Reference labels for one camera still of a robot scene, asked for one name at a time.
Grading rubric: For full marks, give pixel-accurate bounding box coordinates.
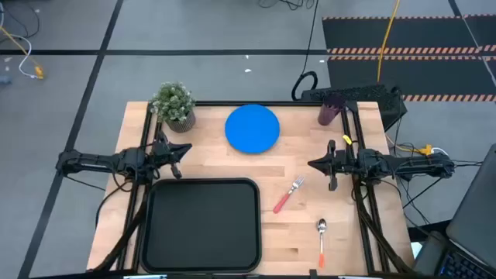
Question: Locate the thin yellow cable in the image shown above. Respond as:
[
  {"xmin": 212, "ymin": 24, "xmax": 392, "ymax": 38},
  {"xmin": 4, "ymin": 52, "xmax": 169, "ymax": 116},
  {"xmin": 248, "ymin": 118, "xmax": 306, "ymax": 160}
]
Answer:
[{"xmin": 0, "ymin": 25, "xmax": 42, "ymax": 71}]

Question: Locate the blue round plate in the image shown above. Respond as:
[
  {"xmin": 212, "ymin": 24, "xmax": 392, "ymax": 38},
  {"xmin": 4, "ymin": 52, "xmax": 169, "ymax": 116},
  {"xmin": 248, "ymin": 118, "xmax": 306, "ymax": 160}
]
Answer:
[{"xmin": 224, "ymin": 103, "xmax": 281, "ymax": 155}]

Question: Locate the grey laptop lid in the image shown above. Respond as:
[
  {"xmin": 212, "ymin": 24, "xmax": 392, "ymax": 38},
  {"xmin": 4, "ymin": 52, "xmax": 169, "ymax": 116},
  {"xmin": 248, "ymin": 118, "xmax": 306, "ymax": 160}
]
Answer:
[{"xmin": 445, "ymin": 143, "xmax": 496, "ymax": 268}]

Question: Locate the black backlit keyboard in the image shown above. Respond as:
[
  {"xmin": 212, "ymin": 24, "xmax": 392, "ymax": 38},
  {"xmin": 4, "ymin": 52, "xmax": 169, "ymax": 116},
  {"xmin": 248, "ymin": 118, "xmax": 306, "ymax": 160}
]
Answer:
[{"xmin": 439, "ymin": 250, "xmax": 496, "ymax": 279}]

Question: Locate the black plastic tray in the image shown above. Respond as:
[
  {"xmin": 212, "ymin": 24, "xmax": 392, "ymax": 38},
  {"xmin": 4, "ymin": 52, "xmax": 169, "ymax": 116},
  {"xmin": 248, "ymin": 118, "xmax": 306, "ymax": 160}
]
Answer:
[{"xmin": 139, "ymin": 177, "xmax": 263, "ymax": 274}]

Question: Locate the black coiled floor cable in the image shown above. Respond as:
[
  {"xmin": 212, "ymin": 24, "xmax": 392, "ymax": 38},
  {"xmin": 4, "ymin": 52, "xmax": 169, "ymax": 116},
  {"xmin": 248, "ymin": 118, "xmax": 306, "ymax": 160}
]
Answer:
[{"xmin": 291, "ymin": 0, "xmax": 320, "ymax": 102}]

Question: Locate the small potted green plant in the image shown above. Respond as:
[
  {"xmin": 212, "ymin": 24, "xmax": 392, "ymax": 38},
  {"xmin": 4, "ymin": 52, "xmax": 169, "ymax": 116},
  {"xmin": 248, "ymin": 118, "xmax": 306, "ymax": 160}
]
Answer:
[{"xmin": 149, "ymin": 81, "xmax": 198, "ymax": 134}]

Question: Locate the long yellow floor cable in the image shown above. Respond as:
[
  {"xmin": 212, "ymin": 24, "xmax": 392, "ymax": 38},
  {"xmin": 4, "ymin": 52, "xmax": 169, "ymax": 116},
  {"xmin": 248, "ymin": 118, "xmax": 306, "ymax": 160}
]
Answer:
[{"xmin": 376, "ymin": 0, "xmax": 401, "ymax": 84}]

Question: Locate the black hazard-striped floor mat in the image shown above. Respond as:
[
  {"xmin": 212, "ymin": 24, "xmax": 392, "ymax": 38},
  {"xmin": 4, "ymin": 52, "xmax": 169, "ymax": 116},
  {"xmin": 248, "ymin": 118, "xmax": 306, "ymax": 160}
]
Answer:
[{"xmin": 321, "ymin": 14, "xmax": 496, "ymax": 104}]

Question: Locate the orange-handled metal spoon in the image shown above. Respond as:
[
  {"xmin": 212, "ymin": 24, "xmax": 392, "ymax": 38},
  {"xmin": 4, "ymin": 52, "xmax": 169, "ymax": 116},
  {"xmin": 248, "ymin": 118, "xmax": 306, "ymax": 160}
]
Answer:
[{"xmin": 316, "ymin": 218, "xmax": 329, "ymax": 269}]

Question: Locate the red-handled metal fork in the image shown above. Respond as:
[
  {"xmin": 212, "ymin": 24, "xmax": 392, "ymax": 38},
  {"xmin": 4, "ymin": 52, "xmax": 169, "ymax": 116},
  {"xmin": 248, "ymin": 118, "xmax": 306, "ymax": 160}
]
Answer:
[{"xmin": 272, "ymin": 174, "xmax": 305, "ymax": 215}]

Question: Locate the black aluminium rail frame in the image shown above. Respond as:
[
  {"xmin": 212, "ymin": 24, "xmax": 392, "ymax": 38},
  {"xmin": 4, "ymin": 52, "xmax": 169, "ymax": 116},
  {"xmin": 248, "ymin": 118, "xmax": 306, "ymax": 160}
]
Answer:
[{"xmin": 91, "ymin": 100, "xmax": 415, "ymax": 274}]

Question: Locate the white cable with yellow plug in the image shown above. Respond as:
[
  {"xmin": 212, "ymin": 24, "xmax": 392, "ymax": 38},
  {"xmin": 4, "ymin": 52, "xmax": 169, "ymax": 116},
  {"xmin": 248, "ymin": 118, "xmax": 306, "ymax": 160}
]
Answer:
[{"xmin": 0, "ymin": 33, "xmax": 45, "ymax": 81}]

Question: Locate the grey rounded device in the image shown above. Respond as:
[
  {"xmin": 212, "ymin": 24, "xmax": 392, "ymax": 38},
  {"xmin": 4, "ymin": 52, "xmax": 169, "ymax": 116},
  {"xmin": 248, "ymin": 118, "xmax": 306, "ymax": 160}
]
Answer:
[{"xmin": 411, "ymin": 231, "xmax": 453, "ymax": 277}]

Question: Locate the purple ribbed cup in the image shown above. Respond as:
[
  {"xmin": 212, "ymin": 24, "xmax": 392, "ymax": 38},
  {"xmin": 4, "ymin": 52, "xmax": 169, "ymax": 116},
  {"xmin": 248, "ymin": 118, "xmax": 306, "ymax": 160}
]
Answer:
[{"xmin": 317, "ymin": 94, "xmax": 346, "ymax": 127}]

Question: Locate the black cable tangle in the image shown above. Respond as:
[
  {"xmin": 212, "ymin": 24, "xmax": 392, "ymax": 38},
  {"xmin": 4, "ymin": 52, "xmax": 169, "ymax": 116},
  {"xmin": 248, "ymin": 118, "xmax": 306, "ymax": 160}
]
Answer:
[{"xmin": 257, "ymin": 0, "xmax": 315, "ymax": 12}]

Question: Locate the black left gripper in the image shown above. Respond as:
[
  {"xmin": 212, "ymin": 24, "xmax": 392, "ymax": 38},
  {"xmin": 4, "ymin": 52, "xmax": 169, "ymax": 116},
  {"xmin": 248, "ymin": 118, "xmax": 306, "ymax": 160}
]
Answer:
[{"xmin": 149, "ymin": 130, "xmax": 193, "ymax": 181}]

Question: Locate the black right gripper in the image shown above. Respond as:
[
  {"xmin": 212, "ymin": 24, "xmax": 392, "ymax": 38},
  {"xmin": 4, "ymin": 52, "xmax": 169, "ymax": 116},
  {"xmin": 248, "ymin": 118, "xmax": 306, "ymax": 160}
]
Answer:
[{"xmin": 308, "ymin": 139, "xmax": 360, "ymax": 192}]

